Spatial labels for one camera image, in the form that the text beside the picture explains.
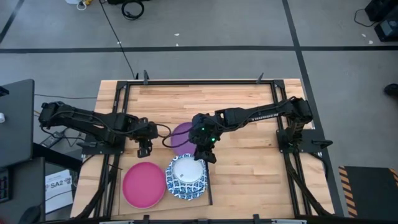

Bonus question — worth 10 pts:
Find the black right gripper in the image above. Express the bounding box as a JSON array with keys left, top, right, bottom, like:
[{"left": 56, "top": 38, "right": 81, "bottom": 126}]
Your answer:
[{"left": 188, "top": 113, "right": 224, "bottom": 164}]

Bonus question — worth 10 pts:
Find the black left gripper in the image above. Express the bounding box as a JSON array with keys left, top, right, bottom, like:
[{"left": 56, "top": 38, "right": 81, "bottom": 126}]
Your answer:
[{"left": 126, "top": 116, "right": 159, "bottom": 158}]

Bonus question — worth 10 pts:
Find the pink plastic plate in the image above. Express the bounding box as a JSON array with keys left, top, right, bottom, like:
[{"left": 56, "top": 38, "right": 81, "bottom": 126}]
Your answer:
[{"left": 122, "top": 161, "right": 167, "bottom": 209}]

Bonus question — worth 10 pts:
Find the purple plastic plate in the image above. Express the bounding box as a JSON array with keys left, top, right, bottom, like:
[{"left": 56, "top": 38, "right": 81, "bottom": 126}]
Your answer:
[{"left": 170, "top": 121, "right": 198, "bottom": 156}]

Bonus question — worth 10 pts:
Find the black power strip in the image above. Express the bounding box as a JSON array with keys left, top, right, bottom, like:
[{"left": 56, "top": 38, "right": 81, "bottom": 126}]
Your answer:
[{"left": 39, "top": 130, "right": 67, "bottom": 149}]

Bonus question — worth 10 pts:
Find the white printed paper sheet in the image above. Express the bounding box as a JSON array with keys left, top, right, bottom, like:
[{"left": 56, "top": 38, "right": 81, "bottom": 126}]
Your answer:
[{"left": 45, "top": 169, "right": 74, "bottom": 214}]

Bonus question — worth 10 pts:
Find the black cabinet with keypad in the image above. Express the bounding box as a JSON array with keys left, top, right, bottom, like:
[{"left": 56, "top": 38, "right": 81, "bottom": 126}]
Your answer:
[{"left": 0, "top": 157, "right": 47, "bottom": 224}]

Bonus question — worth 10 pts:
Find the dark grey desk top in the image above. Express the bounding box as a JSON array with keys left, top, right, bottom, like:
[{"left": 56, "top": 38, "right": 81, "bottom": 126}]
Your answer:
[{"left": 0, "top": 79, "right": 35, "bottom": 169}]

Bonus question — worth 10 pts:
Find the black computer mouse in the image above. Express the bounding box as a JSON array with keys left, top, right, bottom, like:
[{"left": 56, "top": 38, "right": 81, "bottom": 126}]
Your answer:
[{"left": 18, "top": 205, "right": 43, "bottom": 224}]

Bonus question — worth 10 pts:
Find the black yellow striped mat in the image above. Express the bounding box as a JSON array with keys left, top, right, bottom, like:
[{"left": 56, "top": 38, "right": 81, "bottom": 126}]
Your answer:
[{"left": 338, "top": 166, "right": 398, "bottom": 218}]

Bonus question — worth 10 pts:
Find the black rounded floor object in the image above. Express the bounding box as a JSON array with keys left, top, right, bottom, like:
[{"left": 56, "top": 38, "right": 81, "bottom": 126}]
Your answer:
[{"left": 383, "top": 83, "right": 398, "bottom": 97}]

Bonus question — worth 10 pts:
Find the black box with screen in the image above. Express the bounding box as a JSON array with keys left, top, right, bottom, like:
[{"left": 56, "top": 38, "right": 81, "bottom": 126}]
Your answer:
[{"left": 374, "top": 19, "right": 398, "bottom": 43}]

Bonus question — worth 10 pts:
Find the black equipment case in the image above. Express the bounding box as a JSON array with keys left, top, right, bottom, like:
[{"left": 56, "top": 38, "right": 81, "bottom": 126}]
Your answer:
[{"left": 364, "top": 0, "right": 398, "bottom": 22}]

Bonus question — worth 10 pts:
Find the black looped gripper cable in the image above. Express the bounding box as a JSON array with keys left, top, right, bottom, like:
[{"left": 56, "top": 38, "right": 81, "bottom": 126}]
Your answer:
[{"left": 155, "top": 123, "right": 195, "bottom": 149}]

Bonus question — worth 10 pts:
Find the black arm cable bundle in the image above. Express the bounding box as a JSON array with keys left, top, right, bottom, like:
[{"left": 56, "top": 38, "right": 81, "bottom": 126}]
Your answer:
[
  {"left": 284, "top": 154, "right": 332, "bottom": 217},
  {"left": 76, "top": 161, "right": 109, "bottom": 220}
]

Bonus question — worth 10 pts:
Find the black aluminium table frame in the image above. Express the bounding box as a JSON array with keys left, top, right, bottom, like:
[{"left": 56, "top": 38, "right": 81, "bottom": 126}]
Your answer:
[{"left": 74, "top": 79, "right": 335, "bottom": 224}]

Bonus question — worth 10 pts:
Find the thin black floor cable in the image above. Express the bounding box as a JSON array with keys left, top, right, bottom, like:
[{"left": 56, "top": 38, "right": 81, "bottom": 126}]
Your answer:
[{"left": 98, "top": 0, "right": 139, "bottom": 80}]

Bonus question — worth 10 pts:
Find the coiled black cable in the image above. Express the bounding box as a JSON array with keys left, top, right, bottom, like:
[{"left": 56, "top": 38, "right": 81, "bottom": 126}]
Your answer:
[{"left": 121, "top": 0, "right": 146, "bottom": 21}]

